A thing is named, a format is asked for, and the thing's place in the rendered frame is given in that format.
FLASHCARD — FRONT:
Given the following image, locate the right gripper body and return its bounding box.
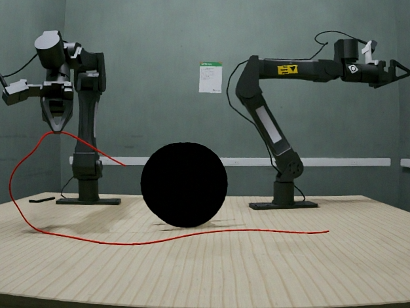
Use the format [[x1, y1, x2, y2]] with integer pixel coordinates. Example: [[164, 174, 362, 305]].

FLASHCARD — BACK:
[[9, 73, 73, 100]]

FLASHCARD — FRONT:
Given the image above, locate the black disc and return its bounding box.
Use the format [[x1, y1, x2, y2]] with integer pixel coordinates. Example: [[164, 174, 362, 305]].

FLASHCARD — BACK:
[[140, 142, 228, 228]]

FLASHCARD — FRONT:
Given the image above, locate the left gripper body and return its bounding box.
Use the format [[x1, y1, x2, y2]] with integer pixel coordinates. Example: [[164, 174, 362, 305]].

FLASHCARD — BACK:
[[359, 41, 394, 87]]

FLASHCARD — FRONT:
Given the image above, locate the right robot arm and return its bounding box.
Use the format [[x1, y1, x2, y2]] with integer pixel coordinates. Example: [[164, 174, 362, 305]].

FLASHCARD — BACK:
[[2, 31, 121, 205]]

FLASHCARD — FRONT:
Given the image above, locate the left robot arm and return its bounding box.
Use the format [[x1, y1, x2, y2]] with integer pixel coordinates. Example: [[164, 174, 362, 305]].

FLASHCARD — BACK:
[[235, 39, 362, 210]]

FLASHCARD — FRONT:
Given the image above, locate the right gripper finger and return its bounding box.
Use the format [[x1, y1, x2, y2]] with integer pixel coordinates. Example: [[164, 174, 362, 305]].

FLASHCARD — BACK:
[[41, 99, 73, 132], [42, 109, 73, 131]]

